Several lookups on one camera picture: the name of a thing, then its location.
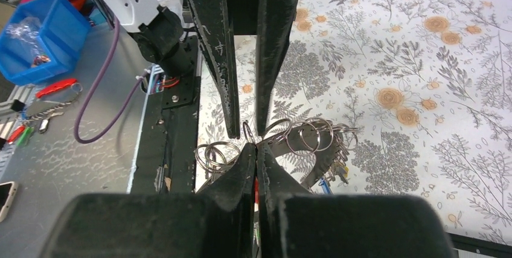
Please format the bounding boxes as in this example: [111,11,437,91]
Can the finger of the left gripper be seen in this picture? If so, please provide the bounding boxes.
[188,0,240,139]
[255,0,298,136]

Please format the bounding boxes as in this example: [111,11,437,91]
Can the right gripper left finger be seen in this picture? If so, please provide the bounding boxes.
[40,143,257,257]

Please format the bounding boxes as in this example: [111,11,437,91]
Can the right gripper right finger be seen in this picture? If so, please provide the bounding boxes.
[257,144,455,257]

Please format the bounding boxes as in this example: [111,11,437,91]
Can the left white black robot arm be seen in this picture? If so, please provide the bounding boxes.
[103,0,298,138]

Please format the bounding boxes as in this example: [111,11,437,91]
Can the floral patterned table mat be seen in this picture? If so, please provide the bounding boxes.
[195,0,512,245]

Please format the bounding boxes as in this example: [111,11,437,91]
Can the red tag on workbench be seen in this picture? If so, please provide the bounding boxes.
[35,78,78,99]

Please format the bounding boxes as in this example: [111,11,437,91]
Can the blue plastic bin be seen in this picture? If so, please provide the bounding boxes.
[1,0,91,86]

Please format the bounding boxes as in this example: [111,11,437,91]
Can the smartphone on workbench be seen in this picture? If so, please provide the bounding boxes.
[0,181,19,222]

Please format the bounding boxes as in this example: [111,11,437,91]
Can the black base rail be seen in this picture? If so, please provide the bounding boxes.
[128,36,201,194]

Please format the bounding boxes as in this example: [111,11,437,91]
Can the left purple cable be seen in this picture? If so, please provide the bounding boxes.
[73,16,146,145]

